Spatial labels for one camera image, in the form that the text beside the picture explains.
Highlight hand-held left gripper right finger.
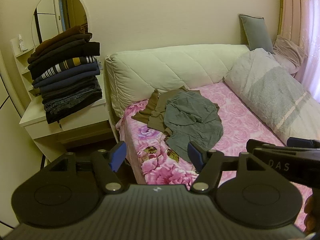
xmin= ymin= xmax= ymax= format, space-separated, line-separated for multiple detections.
xmin=187 ymin=141 xmax=268 ymax=194

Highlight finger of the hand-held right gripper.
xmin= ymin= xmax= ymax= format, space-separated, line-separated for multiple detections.
xmin=287 ymin=137 xmax=320 ymax=150
xmin=246 ymin=139 xmax=288 ymax=153

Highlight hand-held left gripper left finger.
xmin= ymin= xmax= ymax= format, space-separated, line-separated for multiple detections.
xmin=49 ymin=141 xmax=129 ymax=194

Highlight stack of folded dark clothes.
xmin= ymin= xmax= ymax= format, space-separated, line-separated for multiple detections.
xmin=27 ymin=25 xmax=103 ymax=125

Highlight person's right hand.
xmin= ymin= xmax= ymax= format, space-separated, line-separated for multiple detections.
xmin=304 ymin=194 xmax=320 ymax=235

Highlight pink floral bed sheet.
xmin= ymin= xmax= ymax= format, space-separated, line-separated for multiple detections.
xmin=115 ymin=82 xmax=314 ymax=205

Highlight olive brown garment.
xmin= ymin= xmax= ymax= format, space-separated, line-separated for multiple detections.
xmin=132 ymin=85 xmax=203 ymax=137

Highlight grey and cream duvet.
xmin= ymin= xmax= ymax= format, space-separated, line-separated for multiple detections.
xmin=224 ymin=49 xmax=320 ymax=145

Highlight white dressing table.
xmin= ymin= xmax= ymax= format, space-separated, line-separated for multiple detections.
xmin=10 ymin=37 xmax=115 ymax=165

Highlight pink pillow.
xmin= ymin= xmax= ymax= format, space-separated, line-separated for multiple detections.
xmin=272 ymin=35 xmax=308 ymax=74

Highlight cream quilted headboard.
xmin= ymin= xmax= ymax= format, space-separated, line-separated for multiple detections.
xmin=104 ymin=44 xmax=250 ymax=118

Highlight grey cushion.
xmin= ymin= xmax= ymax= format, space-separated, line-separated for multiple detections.
xmin=238 ymin=14 xmax=274 ymax=54

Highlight pink curtain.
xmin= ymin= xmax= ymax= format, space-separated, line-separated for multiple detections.
xmin=277 ymin=0 xmax=320 ymax=98

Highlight small white bottle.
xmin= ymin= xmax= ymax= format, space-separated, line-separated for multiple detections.
xmin=18 ymin=34 xmax=28 ymax=52

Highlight arched wall mirror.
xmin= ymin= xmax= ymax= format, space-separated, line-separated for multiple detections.
xmin=31 ymin=0 xmax=88 ymax=45

